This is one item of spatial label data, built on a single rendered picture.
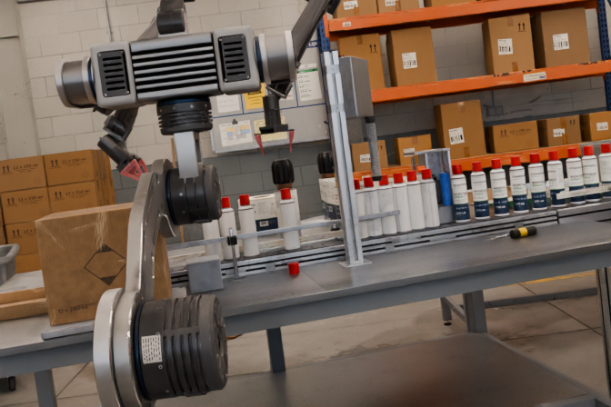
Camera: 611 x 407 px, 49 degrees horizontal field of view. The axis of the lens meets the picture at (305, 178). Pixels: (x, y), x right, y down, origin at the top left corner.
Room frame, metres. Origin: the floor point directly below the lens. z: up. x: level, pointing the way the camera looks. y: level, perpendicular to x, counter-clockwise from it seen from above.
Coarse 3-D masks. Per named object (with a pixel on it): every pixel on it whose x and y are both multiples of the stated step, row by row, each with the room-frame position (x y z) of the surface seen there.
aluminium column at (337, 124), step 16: (336, 64) 2.07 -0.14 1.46; (336, 80) 2.07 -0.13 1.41; (336, 96) 2.08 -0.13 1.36; (336, 128) 2.06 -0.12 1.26; (336, 144) 2.06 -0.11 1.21; (336, 160) 2.06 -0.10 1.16; (336, 176) 2.09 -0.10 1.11; (352, 176) 2.07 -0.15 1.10; (352, 192) 2.07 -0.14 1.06; (352, 208) 2.07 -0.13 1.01; (352, 224) 2.08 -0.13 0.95; (352, 240) 2.06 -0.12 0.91; (352, 256) 2.06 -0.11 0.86
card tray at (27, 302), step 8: (32, 288) 2.15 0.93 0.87; (40, 288) 2.15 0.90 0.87; (0, 296) 2.13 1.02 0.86; (8, 296) 2.14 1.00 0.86; (16, 296) 2.14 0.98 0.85; (24, 296) 2.14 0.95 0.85; (32, 296) 2.15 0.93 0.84; (40, 296) 2.15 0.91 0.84; (0, 304) 2.13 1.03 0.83; (8, 304) 2.11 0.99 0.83; (16, 304) 1.90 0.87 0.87; (24, 304) 1.90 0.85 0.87; (32, 304) 1.91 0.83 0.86; (40, 304) 1.91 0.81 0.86; (0, 312) 1.89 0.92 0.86; (8, 312) 1.90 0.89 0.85; (16, 312) 1.90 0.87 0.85; (24, 312) 1.90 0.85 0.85; (32, 312) 1.91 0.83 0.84; (40, 312) 1.91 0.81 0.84; (0, 320) 1.89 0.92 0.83
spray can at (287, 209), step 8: (280, 192) 2.20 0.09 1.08; (288, 192) 2.19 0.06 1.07; (288, 200) 2.18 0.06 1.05; (280, 208) 2.19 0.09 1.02; (288, 208) 2.17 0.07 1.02; (288, 216) 2.17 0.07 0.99; (288, 224) 2.17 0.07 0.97; (296, 224) 2.19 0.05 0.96; (288, 232) 2.18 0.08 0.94; (296, 232) 2.18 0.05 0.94; (288, 240) 2.18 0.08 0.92; (296, 240) 2.18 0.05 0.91; (288, 248) 2.18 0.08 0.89; (296, 248) 2.18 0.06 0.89
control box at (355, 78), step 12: (348, 60) 2.06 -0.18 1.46; (360, 60) 2.15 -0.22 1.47; (348, 72) 2.07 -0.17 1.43; (360, 72) 2.13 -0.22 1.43; (348, 84) 2.07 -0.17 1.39; (360, 84) 2.12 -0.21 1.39; (348, 96) 2.07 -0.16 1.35; (360, 96) 2.11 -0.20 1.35; (348, 108) 2.07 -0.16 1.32; (360, 108) 2.09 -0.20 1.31; (372, 108) 2.21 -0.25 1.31
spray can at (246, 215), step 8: (240, 200) 2.16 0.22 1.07; (248, 200) 2.16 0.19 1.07; (240, 208) 2.15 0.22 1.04; (248, 208) 2.14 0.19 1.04; (240, 216) 2.15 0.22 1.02; (248, 216) 2.14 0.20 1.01; (240, 224) 2.16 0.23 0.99; (248, 224) 2.14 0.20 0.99; (248, 232) 2.14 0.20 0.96; (248, 240) 2.14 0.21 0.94; (256, 240) 2.16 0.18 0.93; (248, 248) 2.14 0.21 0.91; (256, 248) 2.15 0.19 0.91; (248, 256) 2.14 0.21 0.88; (256, 256) 2.15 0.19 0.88
